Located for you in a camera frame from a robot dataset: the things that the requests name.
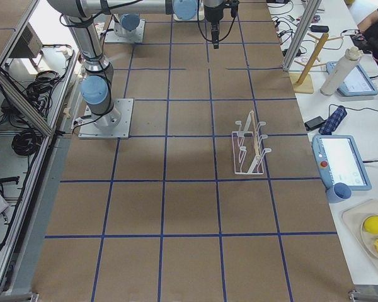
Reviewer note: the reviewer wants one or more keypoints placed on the light blue plastic cup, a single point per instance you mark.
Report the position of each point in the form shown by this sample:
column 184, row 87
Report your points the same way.
column 338, row 192

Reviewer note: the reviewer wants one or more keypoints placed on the wooden mug tree stand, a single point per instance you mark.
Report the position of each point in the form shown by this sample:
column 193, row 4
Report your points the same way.
column 302, row 82

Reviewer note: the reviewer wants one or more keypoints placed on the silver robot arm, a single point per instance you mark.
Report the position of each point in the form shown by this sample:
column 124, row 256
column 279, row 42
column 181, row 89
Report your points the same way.
column 129, row 19
column 79, row 17

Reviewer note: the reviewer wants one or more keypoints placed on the black power adapter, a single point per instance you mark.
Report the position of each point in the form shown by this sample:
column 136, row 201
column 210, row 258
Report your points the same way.
column 314, row 123

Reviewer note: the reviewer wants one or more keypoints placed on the aluminium frame post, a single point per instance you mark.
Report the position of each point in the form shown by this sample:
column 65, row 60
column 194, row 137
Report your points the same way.
column 305, row 22

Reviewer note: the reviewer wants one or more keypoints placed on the white wire cup rack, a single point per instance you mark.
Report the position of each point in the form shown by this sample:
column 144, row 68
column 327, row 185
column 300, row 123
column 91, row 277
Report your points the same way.
column 247, row 146

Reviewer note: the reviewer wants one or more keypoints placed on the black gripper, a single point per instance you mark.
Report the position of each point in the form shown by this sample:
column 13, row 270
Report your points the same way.
column 212, row 14

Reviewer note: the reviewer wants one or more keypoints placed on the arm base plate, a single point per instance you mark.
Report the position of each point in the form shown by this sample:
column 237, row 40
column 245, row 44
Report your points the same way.
column 123, row 36
column 116, row 124

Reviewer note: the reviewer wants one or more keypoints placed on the white cylindrical bottle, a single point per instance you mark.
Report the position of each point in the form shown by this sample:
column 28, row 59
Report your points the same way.
column 342, row 68

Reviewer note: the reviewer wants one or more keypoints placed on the dark plaid folded umbrella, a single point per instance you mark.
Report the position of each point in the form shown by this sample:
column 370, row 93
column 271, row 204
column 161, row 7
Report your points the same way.
column 333, row 121

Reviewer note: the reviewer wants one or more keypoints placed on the yellow lemon toy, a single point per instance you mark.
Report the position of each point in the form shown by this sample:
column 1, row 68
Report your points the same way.
column 370, row 224

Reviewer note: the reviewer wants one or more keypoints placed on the blue teach pendant tablet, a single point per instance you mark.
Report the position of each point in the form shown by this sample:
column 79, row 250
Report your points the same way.
column 339, row 160

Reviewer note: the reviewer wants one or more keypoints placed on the beige plate tray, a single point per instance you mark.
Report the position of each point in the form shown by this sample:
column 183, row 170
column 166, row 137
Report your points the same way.
column 362, row 221

